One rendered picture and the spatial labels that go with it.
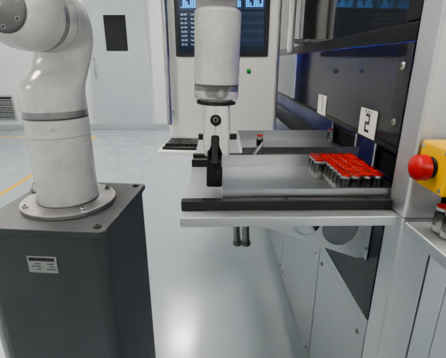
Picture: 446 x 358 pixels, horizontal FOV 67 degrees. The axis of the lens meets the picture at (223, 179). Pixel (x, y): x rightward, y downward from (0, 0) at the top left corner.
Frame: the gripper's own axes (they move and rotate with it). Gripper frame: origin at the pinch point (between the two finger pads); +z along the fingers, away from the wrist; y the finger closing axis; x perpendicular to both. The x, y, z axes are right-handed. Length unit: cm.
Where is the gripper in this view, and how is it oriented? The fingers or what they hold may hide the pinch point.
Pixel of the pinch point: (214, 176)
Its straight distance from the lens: 70.2
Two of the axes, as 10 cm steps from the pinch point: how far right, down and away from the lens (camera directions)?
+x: -10.0, -0.2, -0.3
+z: -0.3, 9.4, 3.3
